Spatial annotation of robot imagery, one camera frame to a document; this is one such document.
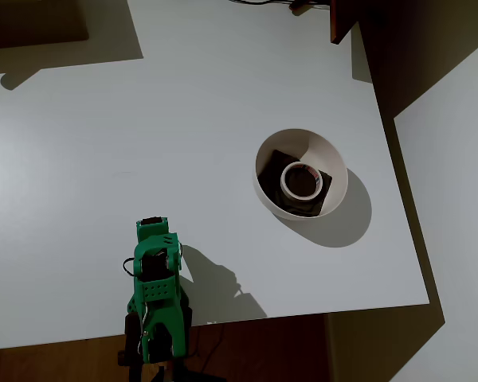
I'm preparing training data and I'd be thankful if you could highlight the white masking tape roll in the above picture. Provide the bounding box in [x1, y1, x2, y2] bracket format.
[280, 161, 323, 201]

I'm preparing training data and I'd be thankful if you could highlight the black folded cloth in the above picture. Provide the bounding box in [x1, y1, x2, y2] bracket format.
[257, 149, 334, 218]

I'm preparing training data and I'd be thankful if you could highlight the beige round bowl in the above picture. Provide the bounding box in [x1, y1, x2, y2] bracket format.
[254, 127, 349, 220]

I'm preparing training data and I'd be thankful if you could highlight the dark box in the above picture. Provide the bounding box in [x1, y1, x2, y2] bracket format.
[0, 0, 90, 51]

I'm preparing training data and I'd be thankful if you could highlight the brown wooden board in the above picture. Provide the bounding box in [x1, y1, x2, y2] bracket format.
[329, 0, 360, 45]

